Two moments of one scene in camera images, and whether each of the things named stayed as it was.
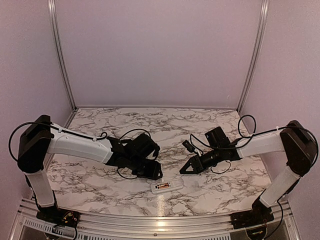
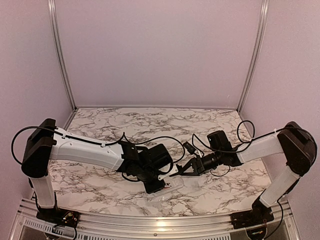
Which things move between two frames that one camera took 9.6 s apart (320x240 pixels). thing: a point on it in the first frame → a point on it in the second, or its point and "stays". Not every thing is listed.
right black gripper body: [204, 164] stays
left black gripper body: [145, 171] → [151, 187]
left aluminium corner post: [52, 9] stays
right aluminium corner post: [258, 56] stays
